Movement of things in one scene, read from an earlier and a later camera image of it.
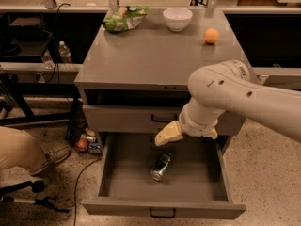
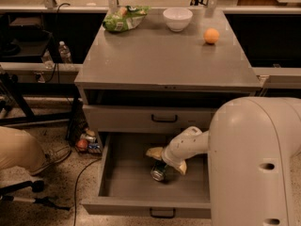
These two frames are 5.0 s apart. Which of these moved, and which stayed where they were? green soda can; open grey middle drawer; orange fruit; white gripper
Moved: white gripper
Stayed: green soda can; open grey middle drawer; orange fruit
